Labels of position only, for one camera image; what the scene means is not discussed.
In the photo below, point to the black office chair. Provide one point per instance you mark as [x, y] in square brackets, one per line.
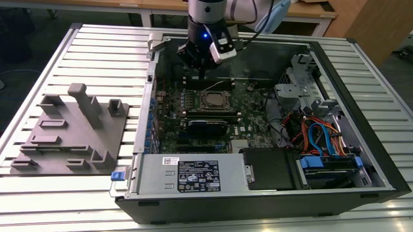
[17, 36]

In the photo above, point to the silver power supply unit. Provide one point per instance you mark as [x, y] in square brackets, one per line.
[156, 174]

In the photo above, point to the black graphics card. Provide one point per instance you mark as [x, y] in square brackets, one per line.
[207, 126]

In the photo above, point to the CPU socket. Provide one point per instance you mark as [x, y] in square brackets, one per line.
[203, 108]

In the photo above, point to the pale blue teach pendant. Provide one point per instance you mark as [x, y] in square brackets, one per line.
[280, 10]

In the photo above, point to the black PC case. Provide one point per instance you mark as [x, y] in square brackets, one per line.
[227, 212]

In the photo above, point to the metal locking lever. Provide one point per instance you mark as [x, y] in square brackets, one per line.
[216, 86]

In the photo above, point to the silver CPU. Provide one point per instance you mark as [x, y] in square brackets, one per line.
[216, 100]

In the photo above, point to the wooden desk white frame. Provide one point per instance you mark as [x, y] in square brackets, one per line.
[81, 2]
[309, 12]

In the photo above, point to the metal disk bay cage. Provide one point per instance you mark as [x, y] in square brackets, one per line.
[300, 72]

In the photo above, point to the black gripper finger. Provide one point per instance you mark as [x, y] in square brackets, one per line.
[205, 60]
[186, 54]

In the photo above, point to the wooden cabinet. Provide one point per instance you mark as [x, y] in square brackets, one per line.
[371, 24]

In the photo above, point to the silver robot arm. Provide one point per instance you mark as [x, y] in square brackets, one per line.
[207, 9]

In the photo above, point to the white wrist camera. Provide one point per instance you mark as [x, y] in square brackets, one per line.
[224, 52]

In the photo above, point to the grey parts rack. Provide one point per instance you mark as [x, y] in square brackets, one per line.
[74, 135]

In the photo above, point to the silver chipset heatsink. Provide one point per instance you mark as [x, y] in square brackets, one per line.
[243, 145]

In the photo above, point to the black plastic shroud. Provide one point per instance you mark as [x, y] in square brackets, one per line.
[271, 169]

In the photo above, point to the silver cage bracket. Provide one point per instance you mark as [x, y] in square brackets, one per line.
[289, 90]

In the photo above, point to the blue disk carrier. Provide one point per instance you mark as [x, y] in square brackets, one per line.
[312, 162]

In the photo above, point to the green motherboard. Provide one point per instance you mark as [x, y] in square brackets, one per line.
[255, 125]

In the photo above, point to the black RAM slot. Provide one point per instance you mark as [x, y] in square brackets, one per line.
[213, 116]
[213, 111]

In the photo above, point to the blue case latch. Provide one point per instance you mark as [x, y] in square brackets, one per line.
[117, 176]

